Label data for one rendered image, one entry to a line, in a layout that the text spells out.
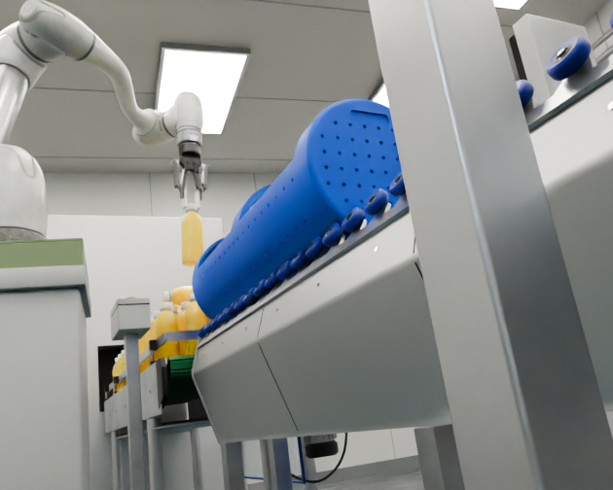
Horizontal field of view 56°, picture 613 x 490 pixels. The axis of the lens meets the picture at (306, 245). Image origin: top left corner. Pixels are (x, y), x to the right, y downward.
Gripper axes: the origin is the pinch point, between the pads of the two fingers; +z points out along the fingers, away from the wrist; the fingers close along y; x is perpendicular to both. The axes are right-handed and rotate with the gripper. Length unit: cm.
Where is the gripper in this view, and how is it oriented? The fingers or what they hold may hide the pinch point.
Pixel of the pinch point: (191, 199)
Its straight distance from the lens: 204.0
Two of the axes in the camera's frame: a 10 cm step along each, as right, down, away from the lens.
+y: 8.7, 0.8, 4.9
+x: -4.9, 3.0, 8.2
